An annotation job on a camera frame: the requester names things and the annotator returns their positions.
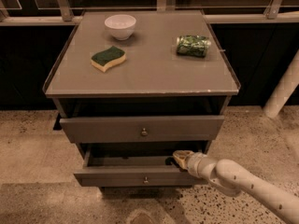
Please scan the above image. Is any white ceramic bowl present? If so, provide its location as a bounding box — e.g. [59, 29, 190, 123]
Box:
[105, 14, 136, 40]

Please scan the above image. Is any grey drawer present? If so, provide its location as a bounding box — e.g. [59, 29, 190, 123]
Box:
[74, 144, 206, 188]
[60, 116, 224, 143]

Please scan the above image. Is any grey drawer cabinet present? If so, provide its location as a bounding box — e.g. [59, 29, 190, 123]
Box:
[42, 10, 242, 189]

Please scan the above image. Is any metal railing frame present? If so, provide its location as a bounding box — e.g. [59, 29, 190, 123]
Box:
[0, 0, 299, 26]

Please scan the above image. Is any green yellow sponge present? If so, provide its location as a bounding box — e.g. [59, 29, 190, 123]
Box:
[91, 46, 126, 73]

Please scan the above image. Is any white diagonal post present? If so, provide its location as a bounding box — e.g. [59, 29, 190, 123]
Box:
[263, 50, 299, 119]

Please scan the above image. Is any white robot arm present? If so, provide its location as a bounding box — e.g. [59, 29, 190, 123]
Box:
[173, 150, 299, 224]

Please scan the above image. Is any green patterned can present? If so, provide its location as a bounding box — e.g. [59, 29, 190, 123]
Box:
[176, 35, 211, 58]

